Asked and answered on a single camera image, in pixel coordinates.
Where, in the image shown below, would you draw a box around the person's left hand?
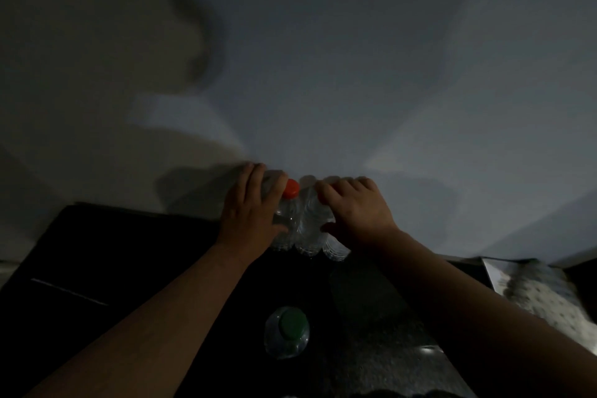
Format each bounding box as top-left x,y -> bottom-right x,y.
216,162 -> 289,266

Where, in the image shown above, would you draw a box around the person's right hand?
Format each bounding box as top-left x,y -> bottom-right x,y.
315,177 -> 400,252

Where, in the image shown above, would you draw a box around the red cap water bottle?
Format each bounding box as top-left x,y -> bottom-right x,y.
272,177 -> 304,252
322,224 -> 351,263
261,170 -> 286,200
298,185 -> 327,257

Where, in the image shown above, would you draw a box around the green cap water bottle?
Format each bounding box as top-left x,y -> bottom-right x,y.
263,305 -> 311,361

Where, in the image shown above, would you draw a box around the person's right forearm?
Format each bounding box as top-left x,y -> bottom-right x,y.
368,227 -> 597,398

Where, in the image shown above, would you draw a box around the person's left forearm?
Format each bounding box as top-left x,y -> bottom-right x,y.
25,243 -> 252,398

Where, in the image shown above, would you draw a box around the black glossy table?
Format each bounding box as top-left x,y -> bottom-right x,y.
0,202 -> 597,398

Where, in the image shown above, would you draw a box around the white printed paper sheet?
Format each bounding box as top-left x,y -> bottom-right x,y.
483,257 -> 597,356

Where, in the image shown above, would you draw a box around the grey folded towel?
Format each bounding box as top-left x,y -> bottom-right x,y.
499,260 -> 597,356

